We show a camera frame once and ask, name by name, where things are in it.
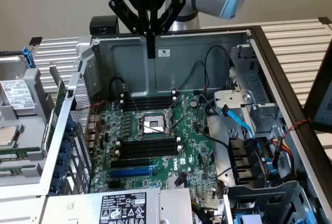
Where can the black RAM slot white latches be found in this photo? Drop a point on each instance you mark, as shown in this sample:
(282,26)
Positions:
(155,102)
(155,96)
(147,150)

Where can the green RAM module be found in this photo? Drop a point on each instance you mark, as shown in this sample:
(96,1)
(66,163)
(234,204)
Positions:
(147,141)

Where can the black box device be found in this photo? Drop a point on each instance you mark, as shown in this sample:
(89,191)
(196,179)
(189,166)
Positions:
(101,24)

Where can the open grey PC case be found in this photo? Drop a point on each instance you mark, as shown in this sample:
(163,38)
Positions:
(194,45)

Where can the white case label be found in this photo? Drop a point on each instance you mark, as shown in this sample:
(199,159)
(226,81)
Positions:
(164,53)

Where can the thin metal locking lever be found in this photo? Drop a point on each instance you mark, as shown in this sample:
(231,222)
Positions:
(125,87)
(179,123)
(150,127)

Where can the silver coin battery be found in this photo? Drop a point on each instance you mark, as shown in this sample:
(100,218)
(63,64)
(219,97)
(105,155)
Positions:
(193,103)

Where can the silver disk bay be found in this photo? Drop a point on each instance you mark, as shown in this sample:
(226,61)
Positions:
(233,97)

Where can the blue disk caddy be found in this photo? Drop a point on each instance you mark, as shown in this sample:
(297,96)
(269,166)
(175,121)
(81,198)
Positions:
(27,55)

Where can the green graphics card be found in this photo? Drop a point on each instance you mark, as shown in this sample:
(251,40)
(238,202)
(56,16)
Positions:
(60,97)

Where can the grey parts rack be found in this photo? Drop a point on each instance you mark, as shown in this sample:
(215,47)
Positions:
(33,78)

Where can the CPU socket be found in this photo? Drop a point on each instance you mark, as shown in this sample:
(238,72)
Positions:
(151,124)

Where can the silver rear port stack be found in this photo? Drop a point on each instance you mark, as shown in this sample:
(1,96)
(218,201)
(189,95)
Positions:
(93,128)

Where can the blue card retention knob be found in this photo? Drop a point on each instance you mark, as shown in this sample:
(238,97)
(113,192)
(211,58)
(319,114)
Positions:
(63,158)
(55,183)
(60,170)
(66,146)
(71,126)

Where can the green Dell motherboard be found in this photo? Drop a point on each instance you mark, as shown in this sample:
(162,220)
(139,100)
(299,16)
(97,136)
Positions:
(192,136)

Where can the silver hard disk with label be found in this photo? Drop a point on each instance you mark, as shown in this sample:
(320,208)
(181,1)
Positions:
(15,97)

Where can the long black expansion slot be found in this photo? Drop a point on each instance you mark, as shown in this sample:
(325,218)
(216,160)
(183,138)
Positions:
(129,163)

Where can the blue expansion slot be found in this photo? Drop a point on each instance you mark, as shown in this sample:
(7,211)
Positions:
(129,172)

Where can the black fan shroud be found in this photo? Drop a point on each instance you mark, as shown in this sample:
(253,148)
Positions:
(241,161)

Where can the silver CPU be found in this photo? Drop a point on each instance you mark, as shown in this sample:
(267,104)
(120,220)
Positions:
(7,136)

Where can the small silver heatsink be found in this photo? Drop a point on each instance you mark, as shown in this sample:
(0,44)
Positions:
(172,182)

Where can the short black expansion slot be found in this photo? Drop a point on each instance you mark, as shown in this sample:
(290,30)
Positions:
(114,185)

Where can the black framed monitor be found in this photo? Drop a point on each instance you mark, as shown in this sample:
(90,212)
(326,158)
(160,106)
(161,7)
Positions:
(324,104)

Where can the blue plastic latch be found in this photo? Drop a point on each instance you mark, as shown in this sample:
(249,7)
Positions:
(272,169)

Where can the silver power supply with label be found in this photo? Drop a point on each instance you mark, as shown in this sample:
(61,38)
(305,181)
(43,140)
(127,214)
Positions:
(77,208)

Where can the grey perforated disk bay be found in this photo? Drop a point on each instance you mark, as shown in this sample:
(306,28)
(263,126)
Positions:
(272,195)

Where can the blue plastic drive rail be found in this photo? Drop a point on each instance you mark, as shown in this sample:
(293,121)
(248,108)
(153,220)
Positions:
(246,220)

